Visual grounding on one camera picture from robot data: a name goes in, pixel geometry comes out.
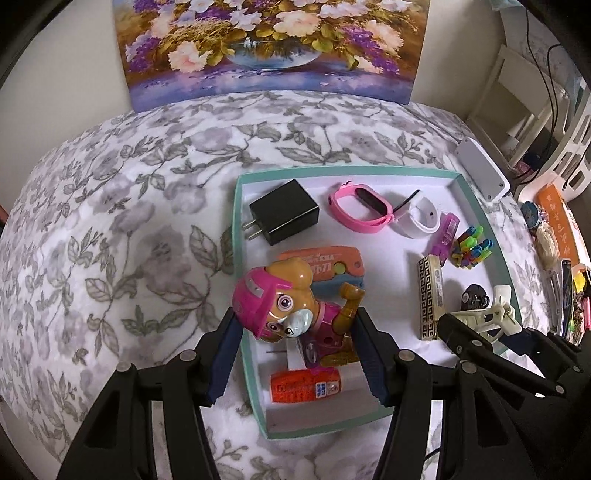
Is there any flower vase painting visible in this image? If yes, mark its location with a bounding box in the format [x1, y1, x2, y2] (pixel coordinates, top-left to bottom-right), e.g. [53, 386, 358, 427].
[112, 0, 430, 111]

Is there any white shelf rack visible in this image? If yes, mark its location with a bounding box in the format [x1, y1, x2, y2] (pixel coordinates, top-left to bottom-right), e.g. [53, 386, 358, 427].
[466, 8, 591, 204]

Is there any orange blue card case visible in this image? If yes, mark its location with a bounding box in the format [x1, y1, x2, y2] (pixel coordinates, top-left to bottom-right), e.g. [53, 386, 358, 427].
[276, 245, 366, 301]

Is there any pink pup toy figure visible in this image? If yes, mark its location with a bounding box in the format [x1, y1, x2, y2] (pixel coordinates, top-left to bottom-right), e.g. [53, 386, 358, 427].
[231, 257, 365, 370]

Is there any pink smart watch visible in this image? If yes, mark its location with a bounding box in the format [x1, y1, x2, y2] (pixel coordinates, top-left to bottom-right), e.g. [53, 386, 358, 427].
[328, 181, 396, 234]

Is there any white rectangular box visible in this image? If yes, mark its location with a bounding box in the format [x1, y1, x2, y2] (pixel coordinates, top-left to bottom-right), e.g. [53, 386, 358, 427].
[284, 338, 307, 371]

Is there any orange tube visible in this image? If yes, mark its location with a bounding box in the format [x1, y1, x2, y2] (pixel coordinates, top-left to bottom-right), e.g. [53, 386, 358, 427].
[270, 369, 342, 404]

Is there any teal rimmed white tray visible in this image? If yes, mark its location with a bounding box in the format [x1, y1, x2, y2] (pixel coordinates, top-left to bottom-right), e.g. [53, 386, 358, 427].
[232, 166, 496, 440]

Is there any patterned gold lighter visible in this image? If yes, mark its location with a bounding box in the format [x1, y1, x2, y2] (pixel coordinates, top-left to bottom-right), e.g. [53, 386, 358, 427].
[418, 255, 445, 341]

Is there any black power adapter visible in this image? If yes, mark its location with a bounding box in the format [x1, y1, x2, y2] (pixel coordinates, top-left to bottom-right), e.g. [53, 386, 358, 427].
[242, 179, 320, 246]

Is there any purple small clip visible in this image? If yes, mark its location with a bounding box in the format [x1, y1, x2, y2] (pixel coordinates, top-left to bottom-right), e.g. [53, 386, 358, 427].
[429, 213, 460, 266]

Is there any black toy car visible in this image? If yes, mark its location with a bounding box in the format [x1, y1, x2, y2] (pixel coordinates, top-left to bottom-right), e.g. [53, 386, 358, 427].
[461, 284, 490, 311]

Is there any beige wrapped bundle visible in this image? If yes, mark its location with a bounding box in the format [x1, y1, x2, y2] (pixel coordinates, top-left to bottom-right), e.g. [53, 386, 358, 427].
[535, 222, 560, 270]

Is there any cream plastic clip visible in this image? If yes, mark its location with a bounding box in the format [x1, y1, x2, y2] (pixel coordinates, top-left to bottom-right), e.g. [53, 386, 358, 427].
[453, 285, 522, 344]

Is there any colourful fidget spinner toy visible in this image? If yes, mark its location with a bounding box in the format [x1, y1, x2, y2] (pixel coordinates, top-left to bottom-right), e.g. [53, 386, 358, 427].
[450, 225, 495, 269]

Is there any blue round tin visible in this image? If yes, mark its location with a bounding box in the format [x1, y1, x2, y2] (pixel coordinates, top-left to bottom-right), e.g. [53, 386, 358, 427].
[521, 201, 543, 230]

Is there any orange printed box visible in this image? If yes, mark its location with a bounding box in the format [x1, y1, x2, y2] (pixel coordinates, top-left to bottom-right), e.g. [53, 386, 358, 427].
[537, 184, 590, 266]

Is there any white rectangular device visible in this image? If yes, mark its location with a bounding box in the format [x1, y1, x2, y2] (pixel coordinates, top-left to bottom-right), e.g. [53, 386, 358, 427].
[456, 137, 510, 203]

